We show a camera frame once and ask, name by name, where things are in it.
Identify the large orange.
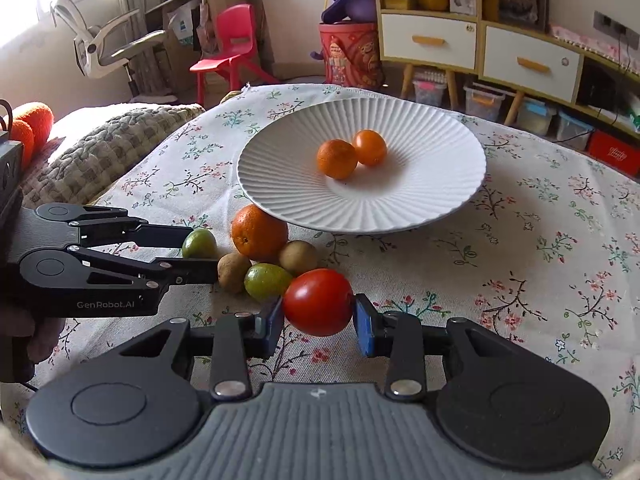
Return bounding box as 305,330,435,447
230,204,289,264

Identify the white cabinet drawer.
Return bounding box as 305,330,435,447
381,14,477,70
484,26,583,102

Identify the red plastic chair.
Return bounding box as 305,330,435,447
190,4,266,108

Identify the clear storage box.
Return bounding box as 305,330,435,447
413,77,447,107
517,97,557,136
556,110,596,151
464,84,506,122

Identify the white blue bag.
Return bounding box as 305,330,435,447
167,2,196,47

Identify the floral tablecloth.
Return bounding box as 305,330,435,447
0,84,640,480

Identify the wall socket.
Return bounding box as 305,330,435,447
593,10,640,42

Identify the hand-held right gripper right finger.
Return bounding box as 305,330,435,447
352,294,521,402

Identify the red tomato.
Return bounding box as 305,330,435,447
282,268,355,337

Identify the pointed green fruit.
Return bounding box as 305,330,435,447
244,263,294,302

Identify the smooth small tangerine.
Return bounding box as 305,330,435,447
352,129,388,167

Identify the round green fruit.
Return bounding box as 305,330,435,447
181,228,218,260

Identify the pink cloth runner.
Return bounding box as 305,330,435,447
550,24,640,68

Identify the brown kiwi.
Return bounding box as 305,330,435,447
278,240,318,277
217,253,252,294

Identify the orange plush toy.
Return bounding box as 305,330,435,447
12,102,55,147
7,120,35,171

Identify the person's left hand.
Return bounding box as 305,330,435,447
34,317,66,366

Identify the red printed storage bin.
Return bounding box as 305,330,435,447
319,22,385,92

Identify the black appliance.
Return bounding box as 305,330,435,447
577,60,631,111

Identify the white office chair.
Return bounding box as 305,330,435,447
50,0,168,79

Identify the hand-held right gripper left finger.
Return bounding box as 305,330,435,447
120,297,286,402

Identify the knitted beige cushion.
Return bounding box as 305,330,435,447
22,104,206,206

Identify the red box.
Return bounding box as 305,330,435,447
587,130,640,176

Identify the white ribbed plate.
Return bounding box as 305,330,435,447
236,97,487,235

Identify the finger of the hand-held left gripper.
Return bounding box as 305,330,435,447
35,203,194,249
20,247,220,306

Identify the purple plush toy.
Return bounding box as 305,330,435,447
310,0,379,59

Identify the rough-skinned orange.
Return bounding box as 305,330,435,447
317,139,359,180

